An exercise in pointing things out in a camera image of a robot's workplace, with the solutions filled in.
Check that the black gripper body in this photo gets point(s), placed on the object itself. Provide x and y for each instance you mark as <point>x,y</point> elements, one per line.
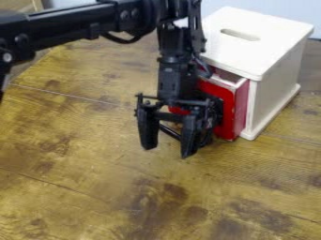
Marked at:
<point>181,67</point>

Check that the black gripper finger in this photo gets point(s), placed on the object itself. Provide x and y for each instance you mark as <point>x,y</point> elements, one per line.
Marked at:
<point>196,132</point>
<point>148,125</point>

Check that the black metal drawer handle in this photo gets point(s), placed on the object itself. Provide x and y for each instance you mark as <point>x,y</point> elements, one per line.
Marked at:
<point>214,104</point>

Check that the red wooden drawer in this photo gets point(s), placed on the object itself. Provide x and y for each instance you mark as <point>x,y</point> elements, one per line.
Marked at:
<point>231,88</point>

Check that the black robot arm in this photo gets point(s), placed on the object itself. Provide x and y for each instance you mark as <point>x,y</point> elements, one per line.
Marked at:
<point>181,111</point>

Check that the white wooden box cabinet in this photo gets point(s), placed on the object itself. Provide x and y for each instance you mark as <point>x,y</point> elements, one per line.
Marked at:
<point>260,47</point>

